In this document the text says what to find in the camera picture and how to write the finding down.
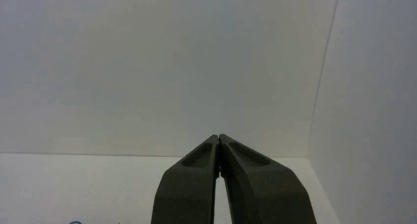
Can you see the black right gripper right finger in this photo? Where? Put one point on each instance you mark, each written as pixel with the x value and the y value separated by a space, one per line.
pixel 264 193

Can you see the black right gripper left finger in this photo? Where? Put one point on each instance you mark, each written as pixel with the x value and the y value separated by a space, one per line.
pixel 187 190

